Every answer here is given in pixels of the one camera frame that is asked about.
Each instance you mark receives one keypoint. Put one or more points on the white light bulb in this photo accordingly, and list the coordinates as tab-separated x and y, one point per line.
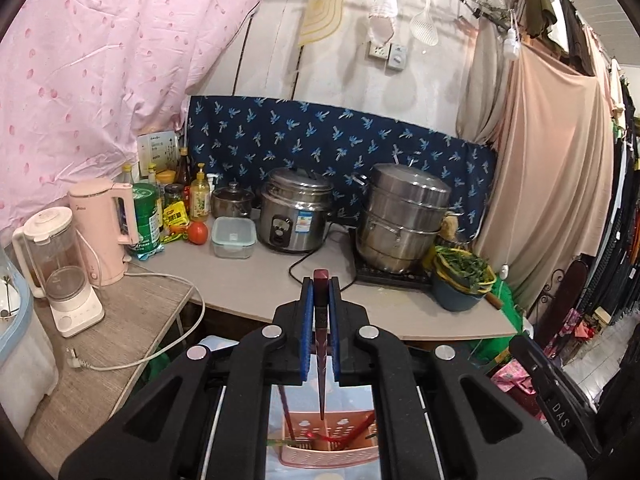
511	45

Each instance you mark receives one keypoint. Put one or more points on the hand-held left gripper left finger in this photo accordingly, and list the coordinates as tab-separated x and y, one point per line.
306	330

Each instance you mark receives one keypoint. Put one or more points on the green leafy vegetables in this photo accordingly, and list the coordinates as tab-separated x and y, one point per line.
460	262

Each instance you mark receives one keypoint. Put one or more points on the black induction cooktop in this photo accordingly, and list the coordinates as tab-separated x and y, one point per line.
380	277

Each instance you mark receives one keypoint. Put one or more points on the white hanging cloth bag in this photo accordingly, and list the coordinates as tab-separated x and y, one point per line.
382	5

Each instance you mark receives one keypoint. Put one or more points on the pink electric kettle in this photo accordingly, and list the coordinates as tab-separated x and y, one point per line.
100	230

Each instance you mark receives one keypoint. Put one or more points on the red tomato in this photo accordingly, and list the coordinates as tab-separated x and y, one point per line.
198	232

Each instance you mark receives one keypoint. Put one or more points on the yellow dish soap bottle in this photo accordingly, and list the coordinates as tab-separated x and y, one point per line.
200	200

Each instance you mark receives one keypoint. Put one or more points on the white paper carton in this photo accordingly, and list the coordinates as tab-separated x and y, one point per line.
157	150

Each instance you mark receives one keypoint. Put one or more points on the glass food container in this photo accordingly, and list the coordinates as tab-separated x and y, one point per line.
233	237

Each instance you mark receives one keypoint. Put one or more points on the olive hanging garment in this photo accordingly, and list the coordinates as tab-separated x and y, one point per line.
540	0

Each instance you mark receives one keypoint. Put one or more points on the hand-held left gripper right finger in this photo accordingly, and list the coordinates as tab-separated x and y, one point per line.
334	335

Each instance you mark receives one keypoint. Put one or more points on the yellow lidded jar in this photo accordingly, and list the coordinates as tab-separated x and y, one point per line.
166	180

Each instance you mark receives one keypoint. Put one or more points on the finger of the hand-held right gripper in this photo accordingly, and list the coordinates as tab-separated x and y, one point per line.
525	352

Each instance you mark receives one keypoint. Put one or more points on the white tub with blue rim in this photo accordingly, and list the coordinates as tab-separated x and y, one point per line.
25	375

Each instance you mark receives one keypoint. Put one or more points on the green plastic bag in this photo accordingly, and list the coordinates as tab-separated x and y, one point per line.
507	310

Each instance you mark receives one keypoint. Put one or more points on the pink bed sheet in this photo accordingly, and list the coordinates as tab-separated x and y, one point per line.
100	60

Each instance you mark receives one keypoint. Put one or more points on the white wall socket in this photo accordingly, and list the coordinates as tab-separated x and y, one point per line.
379	51

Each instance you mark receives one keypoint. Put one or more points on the red chopstick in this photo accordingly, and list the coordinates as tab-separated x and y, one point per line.
350	430

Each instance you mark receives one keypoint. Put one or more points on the wooden counter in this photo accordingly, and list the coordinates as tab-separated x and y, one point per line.
250	280

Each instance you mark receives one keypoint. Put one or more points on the pink perforated utensil basket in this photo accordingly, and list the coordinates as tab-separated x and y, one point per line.
350	455

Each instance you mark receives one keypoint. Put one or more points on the white slotted ladle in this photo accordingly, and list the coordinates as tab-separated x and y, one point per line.
425	25

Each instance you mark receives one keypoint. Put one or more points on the dark maroon chopstick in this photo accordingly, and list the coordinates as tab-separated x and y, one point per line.
320	310
286	410

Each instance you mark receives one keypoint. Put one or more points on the navy printed cloth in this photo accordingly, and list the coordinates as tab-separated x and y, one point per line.
325	135

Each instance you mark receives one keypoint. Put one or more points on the beige curtain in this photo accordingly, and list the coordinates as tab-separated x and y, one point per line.
545	160

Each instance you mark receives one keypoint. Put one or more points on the brown root vegetable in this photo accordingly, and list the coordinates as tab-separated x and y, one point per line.
451	225

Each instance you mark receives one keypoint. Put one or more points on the small lidded steel pot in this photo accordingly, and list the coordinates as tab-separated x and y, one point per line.
232	202

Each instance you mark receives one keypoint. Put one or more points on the steel rice cooker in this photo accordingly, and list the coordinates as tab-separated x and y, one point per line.
295	210

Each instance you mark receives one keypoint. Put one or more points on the yellow seasoning packet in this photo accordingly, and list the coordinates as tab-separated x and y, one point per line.
176	215

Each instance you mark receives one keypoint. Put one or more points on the steel steamer pot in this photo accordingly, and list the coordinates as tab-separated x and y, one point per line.
400	210

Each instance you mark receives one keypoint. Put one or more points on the green chopstick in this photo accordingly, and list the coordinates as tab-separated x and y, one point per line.
287	442

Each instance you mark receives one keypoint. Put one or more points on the blue plastic basin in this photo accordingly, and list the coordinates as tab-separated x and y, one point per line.
455	300

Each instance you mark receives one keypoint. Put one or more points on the row of hanging clothes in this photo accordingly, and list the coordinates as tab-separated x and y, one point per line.
620	185

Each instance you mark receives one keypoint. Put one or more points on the dark sauce bottle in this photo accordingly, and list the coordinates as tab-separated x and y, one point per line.
184	170

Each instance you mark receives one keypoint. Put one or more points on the pink floral bag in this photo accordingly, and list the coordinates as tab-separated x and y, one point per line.
515	380

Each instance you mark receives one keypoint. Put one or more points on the white wall switch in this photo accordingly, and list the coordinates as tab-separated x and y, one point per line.
398	57

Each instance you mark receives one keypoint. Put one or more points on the green tin can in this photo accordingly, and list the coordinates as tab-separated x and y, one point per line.
145	220

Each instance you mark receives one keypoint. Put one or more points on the dark ornate metal chair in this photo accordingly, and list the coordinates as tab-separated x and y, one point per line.
570	290

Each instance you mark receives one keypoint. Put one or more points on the yellow hanging cutting mat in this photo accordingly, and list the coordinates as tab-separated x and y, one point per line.
325	5

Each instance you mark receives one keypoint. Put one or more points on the dark lidded jar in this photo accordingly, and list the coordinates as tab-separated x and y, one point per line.
174	197

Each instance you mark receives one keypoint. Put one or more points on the yellow plastic strainer basket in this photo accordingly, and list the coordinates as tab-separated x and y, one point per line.
487	285

